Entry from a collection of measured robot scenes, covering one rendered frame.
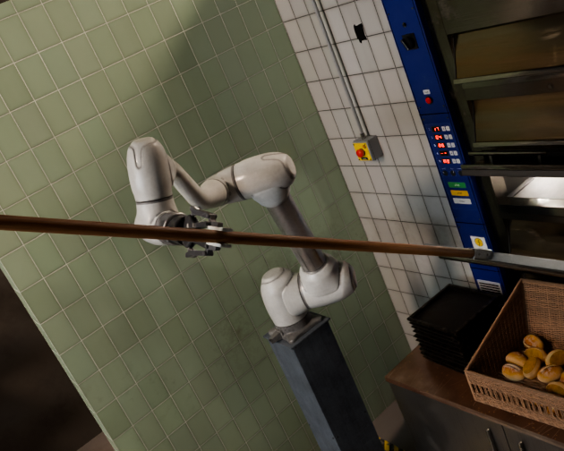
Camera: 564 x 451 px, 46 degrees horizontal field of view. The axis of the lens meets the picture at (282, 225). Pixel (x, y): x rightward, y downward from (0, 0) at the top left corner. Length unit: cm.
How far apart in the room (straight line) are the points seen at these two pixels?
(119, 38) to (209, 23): 42
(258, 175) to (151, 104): 76
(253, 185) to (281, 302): 61
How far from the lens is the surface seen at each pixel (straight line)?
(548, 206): 269
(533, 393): 255
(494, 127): 263
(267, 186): 226
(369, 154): 305
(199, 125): 293
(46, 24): 274
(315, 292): 263
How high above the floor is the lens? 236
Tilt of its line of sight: 20 degrees down
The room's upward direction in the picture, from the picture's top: 24 degrees counter-clockwise
